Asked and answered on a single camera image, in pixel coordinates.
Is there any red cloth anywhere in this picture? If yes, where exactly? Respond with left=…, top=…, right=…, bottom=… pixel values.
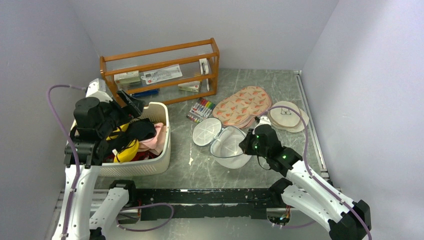
left=103, top=151, right=158, bottom=163

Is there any orange wooden shelf rack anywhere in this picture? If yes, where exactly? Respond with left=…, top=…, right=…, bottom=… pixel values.
left=99, top=37, right=220, bottom=105

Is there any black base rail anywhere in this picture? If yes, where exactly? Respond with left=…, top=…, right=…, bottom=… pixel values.
left=122, top=188, right=286, bottom=221

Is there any small white red box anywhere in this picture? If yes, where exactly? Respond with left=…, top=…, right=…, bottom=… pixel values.
left=178, top=80, right=202, bottom=93

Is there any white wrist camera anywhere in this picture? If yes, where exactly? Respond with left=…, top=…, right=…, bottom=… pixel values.
left=85, top=78, right=113, bottom=103
left=254, top=115, right=272, bottom=130

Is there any white upright box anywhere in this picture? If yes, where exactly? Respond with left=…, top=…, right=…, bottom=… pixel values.
left=198, top=58, right=210, bottom=76

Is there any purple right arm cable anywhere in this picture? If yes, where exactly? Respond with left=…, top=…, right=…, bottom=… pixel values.
left=256, top=105, right=373, bottom=240

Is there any black bra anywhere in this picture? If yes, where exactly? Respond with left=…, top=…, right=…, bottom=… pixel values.
left=104, top=118, right=156, bottom=160

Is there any white box on shelf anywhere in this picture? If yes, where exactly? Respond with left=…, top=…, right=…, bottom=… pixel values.
left=113, top=70, right=141, bottom=88

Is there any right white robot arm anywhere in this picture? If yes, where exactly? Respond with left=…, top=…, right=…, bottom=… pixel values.
left=239, top=124, right=372, bottom=240

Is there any cream plastic laundry basket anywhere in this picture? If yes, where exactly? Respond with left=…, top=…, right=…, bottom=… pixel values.
left=64, top=101, right=172, bottom=178

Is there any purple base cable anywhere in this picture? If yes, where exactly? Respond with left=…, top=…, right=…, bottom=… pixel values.
left=115, top=202, right=175, bottom=232

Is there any white mesh laundry bag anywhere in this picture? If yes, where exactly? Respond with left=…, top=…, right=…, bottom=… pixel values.
left=192, top=117, right=251, bottom=169

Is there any pack of coloured markers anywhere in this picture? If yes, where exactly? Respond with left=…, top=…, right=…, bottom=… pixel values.
left=186, top=98, right=216, bottom=123

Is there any cream round laundry bag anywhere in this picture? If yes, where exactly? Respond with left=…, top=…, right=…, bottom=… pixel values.
left=267, top=101, right=310, bottom=133

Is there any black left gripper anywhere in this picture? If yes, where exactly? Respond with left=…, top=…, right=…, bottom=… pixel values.
left=98, top=88, right=146, bottom=136

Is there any white packet on shelf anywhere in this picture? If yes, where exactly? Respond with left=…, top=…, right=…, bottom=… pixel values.
left=140, top=64, right=183, bottom=85

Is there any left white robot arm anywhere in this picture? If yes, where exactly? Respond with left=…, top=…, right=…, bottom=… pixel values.
left=52, top=90, right=145, bottom=240

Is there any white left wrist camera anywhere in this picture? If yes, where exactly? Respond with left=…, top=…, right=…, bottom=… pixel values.
left=85, top=78, right=113, bottom=103

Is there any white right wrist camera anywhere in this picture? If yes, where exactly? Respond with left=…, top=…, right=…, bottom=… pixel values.
left=254, top=115, right=272, bottom=130

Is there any pink cloth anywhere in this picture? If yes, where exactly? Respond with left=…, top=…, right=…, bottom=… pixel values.
left=137, top=122, right=167, bottom=156

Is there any peach patterned laundry bag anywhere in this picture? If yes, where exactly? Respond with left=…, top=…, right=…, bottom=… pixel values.
left=212, top=86, right=272, bottom=128

